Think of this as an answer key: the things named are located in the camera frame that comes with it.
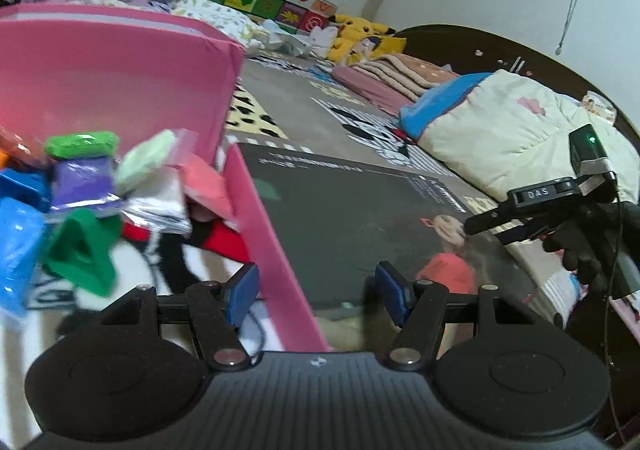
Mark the royal blue clay bag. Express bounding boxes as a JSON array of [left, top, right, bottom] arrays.
[[0, 168, 52, 213]]

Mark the Mickey Mouse brown blanket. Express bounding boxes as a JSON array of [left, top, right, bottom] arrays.
[[1, 56, 495, 449]]

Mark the white leaf print blanket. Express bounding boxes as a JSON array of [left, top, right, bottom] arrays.
[[149, 0, 311, 58]]

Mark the purple clay bag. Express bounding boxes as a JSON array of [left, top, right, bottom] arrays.
[[48, 156, 122, 222]]

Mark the coral pink clay bag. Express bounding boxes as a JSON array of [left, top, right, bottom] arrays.
[[180, 154, 233, 220]]

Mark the black gloved right hand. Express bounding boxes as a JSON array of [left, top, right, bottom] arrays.
[[542, 202, 639, 299]]

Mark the mint green clay bag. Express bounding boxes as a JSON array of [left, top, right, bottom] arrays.
[[114, 129, 198, 196]]

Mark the cyan blue clay bag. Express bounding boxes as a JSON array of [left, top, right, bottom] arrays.
[[1, 197, 47, 320]]

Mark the pink beige folded blanket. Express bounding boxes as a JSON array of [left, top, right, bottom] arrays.
[[331, 53, 459, 116]]

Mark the dark green clay bag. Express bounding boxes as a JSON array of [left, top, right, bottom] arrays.
[[42, 209, 122, 297]]

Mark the brown red clay bag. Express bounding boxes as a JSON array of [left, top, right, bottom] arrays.
[[0, 127, 49, 169]]

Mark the bright green clay bag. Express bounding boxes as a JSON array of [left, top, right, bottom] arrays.
[[44, 131, 119, 159]]

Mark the dark wooden headboard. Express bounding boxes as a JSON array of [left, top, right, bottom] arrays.
[[394, 24, 640, 136]]

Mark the blue cream pillow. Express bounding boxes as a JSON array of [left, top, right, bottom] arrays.
[[399, 69, 639, 202]]

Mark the pink cardboard box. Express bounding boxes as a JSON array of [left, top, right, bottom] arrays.
[[0, 3, 246, 166]]

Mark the yellow Pikachu plush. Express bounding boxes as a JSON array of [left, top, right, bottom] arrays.
[[326, 14, 407, 65]]

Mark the black pink box lid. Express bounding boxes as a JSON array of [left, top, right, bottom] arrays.
[[224, 143, 541, 352]]

